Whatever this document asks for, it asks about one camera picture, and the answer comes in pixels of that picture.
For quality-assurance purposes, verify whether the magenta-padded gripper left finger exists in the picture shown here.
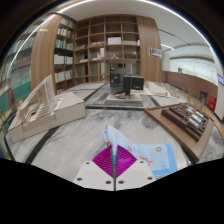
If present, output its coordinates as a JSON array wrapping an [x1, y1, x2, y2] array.
[[73, 145, 116, 192]]

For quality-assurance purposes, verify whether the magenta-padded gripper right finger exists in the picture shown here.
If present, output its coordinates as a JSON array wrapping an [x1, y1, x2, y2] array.
[[114, 145, 157, 192]]

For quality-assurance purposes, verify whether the light blue printed towel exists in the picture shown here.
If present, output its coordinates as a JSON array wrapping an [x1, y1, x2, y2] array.
[[101, 125, 180, 181]]

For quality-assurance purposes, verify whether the brown building model wooden base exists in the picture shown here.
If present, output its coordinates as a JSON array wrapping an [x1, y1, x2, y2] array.
[[143, 101, 216, 164]]

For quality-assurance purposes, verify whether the white architectural model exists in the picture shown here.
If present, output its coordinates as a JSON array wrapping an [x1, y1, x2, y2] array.
[[7, 74, 87, 144]]

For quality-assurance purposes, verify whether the low white building model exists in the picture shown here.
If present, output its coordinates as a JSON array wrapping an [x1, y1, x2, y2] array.
[[145, 81, 172, 98]]

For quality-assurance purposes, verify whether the black box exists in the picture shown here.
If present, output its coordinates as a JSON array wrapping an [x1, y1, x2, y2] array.
[[109, 72, 126, 96], [122, 74, 145, 93]]

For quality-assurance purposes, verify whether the bookshelf with colourful books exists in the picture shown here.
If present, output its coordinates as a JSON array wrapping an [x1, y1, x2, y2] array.
[[0, 28, 36, 134]]

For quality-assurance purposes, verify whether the white poster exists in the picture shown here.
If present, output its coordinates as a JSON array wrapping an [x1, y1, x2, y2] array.
[[148, 46, 164, 60]]

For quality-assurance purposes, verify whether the wooden shelf unit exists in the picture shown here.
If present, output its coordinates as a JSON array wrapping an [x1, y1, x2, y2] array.
[[29, 13, 164, 95]]

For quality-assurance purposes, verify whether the red wall cabinet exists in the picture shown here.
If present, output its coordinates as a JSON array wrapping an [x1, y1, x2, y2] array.
[[208, 94, 218, 113]]

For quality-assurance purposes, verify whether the blue wall screen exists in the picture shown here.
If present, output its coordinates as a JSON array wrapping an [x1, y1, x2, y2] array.
[[216, 73, 224, 86]]

